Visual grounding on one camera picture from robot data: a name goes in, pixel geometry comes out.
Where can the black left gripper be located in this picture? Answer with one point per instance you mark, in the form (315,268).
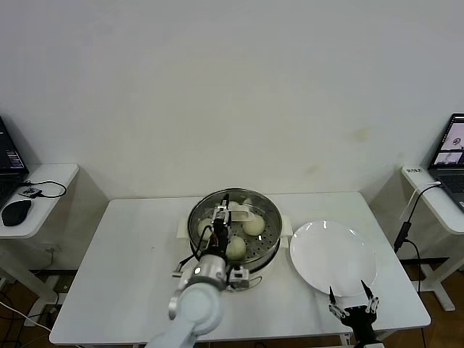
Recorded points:
(221,239)

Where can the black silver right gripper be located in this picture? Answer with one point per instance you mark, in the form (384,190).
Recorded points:
(362,322)

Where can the white steamed baozi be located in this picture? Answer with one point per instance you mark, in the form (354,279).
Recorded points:
(203,228)
(237,248)
(236,204)
(255,226)

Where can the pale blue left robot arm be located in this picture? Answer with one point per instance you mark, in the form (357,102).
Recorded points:
(197,308)

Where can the stainless perforated steamer basket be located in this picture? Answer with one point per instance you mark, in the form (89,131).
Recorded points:
(286,226)

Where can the round white plate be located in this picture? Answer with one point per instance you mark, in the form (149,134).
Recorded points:
(326,257)

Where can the cream electric cooker base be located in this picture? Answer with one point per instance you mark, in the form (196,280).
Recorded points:
(264,264)

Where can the white rectangular work table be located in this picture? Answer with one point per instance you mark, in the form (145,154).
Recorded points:
(127,253)

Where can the white side desk with label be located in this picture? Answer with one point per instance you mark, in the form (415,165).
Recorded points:
(438,210)

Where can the white side desk with mouse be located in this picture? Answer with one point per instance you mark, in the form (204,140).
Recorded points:
(54,174)

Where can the grey laptop with bright windows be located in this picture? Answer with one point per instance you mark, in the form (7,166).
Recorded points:
(449,145)

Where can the small black usb hub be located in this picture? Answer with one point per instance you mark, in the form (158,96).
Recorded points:
(29,192)

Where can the black computer mouse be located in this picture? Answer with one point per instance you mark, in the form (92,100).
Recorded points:
(15,213)

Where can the black laptop with dark screen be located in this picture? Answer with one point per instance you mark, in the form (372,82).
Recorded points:
(7,159)

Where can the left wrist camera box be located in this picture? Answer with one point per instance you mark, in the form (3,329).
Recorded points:
(239,278)

